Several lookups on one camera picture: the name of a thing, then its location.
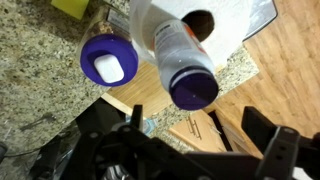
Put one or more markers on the white paper towel roll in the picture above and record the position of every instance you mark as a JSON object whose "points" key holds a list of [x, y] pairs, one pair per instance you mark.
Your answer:
{"points": [[230, 23]]}

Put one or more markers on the small dark metal keys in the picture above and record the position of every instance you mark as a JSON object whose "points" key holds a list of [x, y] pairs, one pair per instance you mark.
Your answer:
{"points": [[36, 121]]}

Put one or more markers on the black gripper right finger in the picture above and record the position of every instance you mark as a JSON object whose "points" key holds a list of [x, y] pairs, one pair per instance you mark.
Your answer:
{"points": [[286, 153]]}

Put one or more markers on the wooden cutting board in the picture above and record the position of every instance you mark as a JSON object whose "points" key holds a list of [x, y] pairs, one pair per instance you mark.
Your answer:
{"points": [[146, 90]]}

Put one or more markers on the clear jar with purple lid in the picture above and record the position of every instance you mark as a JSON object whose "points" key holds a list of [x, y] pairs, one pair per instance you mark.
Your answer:
{"points": [[108, 56]]}

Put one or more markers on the light wooden drawer cabinet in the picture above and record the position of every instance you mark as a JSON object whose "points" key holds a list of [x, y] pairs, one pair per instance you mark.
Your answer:
{"points": [[203, 133]]}

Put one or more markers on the yellow-green sponge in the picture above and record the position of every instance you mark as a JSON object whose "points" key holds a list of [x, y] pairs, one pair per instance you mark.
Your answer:
{"points": [[71, 7]]}

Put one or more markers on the stainless steel trash can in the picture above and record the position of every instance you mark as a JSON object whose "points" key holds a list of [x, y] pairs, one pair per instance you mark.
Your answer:
{"points": [[261, 15]]}

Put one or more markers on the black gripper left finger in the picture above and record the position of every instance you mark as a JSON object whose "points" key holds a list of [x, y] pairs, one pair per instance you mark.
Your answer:
{"points": [[133, 153]]}

